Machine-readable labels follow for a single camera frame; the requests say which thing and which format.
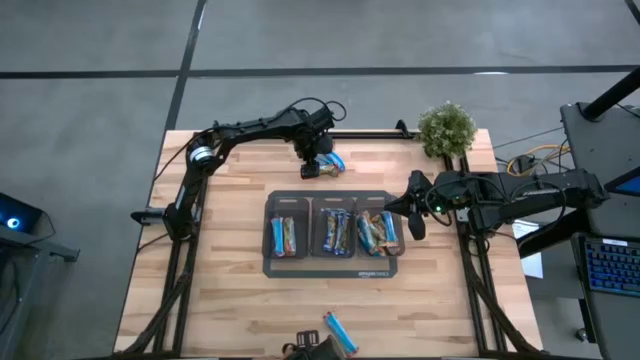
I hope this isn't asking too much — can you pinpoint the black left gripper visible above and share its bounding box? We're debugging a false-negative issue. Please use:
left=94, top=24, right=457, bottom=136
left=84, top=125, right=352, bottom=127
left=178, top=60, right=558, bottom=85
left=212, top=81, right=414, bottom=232
left=292, top=107, right=336, bottom=180

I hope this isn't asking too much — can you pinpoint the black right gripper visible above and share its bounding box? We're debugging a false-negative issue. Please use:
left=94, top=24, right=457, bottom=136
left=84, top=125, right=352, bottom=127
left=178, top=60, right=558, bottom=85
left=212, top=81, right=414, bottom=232
left=383, top=169, right=441, bottom=241

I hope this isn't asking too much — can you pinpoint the light blue granola bar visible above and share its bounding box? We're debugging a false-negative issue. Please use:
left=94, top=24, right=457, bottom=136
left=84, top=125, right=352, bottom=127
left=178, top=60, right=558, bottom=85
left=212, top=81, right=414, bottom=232
left=356, top=222, right=375, bottom=257
left=323, top=310, right=360, bottom=357
left=380, top=209, right=401, bottom=256
left=270, top=216, right=286, bottom=258
left=324, top=151, right=347, bottom=173

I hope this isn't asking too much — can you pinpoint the black aluminium crossbar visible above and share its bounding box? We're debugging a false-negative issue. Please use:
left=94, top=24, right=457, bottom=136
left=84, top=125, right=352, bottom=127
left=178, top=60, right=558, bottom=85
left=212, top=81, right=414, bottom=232
left=212, top=128, right=419, bottom=142

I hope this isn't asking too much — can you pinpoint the black corner clamp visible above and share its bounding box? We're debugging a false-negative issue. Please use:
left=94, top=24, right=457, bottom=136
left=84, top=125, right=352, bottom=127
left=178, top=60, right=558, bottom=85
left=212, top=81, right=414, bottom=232
left=394, top=118, right=418, bottom=140

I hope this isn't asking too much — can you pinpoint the small green potted plant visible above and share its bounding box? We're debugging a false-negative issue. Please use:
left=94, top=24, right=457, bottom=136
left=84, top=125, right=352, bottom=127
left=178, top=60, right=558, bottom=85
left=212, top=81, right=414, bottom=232
left=416, top=101, right=479, bottom=160

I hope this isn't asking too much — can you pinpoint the dark grey silicone mat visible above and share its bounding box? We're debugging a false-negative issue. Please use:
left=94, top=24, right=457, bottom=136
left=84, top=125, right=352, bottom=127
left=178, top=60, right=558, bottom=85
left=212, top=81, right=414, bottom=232
left=261, top=189, right=400, bottom=280

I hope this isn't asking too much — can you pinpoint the black power adapter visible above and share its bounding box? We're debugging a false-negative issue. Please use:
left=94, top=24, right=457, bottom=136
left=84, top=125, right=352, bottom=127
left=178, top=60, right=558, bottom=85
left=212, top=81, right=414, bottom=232
left=513, top=153, right=537, bottom=174

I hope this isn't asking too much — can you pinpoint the white paper sheet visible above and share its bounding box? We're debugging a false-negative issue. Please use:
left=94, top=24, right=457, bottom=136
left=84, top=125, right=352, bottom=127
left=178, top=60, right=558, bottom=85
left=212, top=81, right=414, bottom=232
left=510, top=218, right=545, bottom=280

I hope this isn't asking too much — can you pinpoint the black metal beam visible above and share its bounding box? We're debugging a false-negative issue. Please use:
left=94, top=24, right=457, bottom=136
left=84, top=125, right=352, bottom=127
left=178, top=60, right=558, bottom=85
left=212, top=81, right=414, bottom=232
left=516, top=207, right=594, bottom=260

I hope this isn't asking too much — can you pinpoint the grey desk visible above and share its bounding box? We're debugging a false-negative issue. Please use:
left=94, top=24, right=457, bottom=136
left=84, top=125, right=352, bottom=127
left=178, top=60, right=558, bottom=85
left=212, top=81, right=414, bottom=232
left=559, top=102, right=640, bottom=360

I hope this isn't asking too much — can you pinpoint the backlit keyboard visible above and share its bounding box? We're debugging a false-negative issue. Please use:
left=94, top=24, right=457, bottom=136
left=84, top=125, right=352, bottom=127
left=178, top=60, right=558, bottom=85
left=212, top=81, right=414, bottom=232
left=581, top=237, right=640, bottom=297

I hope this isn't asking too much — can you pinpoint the laptop screen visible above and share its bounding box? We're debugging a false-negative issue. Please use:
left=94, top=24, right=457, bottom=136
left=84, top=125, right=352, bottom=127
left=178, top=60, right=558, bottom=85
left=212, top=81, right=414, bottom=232
left=603, top=166, right=640, bottom=199

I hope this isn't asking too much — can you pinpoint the black pole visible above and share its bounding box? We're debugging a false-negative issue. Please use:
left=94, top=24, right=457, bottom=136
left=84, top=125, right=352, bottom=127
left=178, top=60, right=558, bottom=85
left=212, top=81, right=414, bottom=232
left=581, top=66, right=640, bottom=122

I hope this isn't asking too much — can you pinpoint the black computer with blue light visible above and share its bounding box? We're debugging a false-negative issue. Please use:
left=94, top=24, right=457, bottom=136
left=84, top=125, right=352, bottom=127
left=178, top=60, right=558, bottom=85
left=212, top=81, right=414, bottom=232
left=0, top=192, right=44, bottom=235

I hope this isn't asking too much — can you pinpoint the grey metal cart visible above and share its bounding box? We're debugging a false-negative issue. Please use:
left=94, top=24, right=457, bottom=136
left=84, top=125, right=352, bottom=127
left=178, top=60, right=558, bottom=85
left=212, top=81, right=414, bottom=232
left=0, top=219, right=81, bottom=360

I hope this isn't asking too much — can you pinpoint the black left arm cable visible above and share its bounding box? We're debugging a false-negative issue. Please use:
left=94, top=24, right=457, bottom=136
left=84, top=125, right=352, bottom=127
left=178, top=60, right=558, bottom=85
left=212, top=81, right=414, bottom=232
left=287, top=96, right=348, bottom=124

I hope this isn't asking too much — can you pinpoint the black aluminium extrusion frame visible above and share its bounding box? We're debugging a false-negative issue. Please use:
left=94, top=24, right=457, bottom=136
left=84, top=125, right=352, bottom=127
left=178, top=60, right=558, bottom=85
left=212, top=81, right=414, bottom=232
left=113, top=132, right=217, bottom=360
left=442, top=153, right=540, bottom=359

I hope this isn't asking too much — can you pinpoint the yellow cable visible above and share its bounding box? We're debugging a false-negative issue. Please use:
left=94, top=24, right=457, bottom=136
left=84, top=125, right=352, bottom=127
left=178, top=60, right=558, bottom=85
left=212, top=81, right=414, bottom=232
left=505, top=143, right=572, bottom=175

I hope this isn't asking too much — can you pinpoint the black camera device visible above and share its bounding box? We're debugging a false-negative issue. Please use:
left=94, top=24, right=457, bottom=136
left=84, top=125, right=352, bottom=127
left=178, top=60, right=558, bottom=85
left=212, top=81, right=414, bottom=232
left=281, top=329, right=347, bottom=360

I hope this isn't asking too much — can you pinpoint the black side bracket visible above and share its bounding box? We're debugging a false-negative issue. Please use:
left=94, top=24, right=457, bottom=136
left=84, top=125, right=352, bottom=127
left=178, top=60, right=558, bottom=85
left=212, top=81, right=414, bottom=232
left=130, top=208, right=166, bottom=226

